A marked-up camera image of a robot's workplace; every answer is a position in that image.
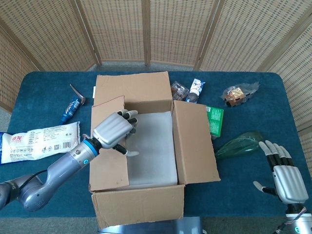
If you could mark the blue squeeze tube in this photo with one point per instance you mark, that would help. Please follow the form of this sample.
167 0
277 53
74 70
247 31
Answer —
70 108

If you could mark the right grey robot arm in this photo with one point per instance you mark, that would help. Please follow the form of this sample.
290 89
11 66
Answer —
298 219

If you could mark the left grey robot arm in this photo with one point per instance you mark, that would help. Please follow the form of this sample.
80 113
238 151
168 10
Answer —
61 168

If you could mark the dark clear snack packet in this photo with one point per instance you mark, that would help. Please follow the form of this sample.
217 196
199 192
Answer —
180 90

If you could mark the small white red box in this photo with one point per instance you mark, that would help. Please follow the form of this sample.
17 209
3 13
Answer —
93 92

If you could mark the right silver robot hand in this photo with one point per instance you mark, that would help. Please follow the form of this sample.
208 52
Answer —
288 181

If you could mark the white plastic food bag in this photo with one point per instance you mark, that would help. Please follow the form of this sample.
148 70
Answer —
36 141

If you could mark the white foam sheet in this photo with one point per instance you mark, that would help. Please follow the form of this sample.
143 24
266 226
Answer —
153 158

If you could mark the green carton box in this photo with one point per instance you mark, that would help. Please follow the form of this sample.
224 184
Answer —
216 122

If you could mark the blue cookie pack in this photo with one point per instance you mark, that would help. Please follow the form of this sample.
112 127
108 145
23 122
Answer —
196 89

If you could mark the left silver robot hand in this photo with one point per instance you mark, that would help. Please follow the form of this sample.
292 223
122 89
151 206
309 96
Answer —
111 131

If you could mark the big red cardboard box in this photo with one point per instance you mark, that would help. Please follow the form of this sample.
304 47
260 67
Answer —
136 207

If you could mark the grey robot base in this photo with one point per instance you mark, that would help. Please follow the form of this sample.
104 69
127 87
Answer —
190 225

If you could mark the clear bag of pastry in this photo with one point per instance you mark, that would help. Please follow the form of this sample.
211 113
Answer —
235 95

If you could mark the woven bamboo folding screen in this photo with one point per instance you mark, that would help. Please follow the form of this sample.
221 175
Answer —
122 29

